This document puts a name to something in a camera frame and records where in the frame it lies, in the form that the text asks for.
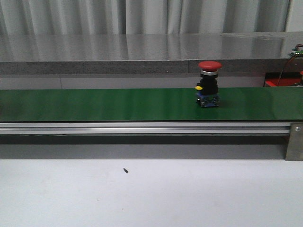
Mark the aluminium conveyor rail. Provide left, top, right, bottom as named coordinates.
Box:
left=0, top=122, right=291, bottom=135

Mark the green conveyor belt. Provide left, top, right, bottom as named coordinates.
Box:
left=0, top=87, right=303, bottom=122

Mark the metal conveyor support bracket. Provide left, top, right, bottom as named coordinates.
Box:
left=285, top=123, right=303, bottom=161

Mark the grey curtain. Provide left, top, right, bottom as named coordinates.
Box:
left=0, top=0, right=303, bottom=35

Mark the small green circuit board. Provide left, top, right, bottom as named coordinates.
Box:
left=289, top=44, right=303, bottom=57

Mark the red orange wire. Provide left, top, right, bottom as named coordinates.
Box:
left=278, top=56, right=296, bottom=87

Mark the grey stone shelf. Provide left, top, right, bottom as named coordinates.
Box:
left=0, top=32, right=303, bottom=75

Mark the red bin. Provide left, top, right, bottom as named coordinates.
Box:
left=264, top=72, right=302, bottom=87

